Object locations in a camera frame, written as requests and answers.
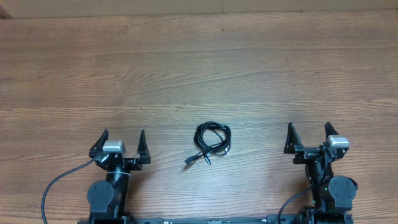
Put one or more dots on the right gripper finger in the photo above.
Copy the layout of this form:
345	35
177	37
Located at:
293	142
329	130

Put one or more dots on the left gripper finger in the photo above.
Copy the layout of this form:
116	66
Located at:
142	149
98	145

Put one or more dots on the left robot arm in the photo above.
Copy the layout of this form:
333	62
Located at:
108	197

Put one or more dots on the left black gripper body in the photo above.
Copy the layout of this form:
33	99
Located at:
131	163

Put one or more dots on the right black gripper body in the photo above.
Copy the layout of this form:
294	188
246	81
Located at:
306	154

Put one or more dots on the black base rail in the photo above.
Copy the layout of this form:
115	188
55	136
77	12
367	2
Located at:
270	219

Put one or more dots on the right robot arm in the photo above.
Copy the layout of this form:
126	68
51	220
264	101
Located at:
332	194

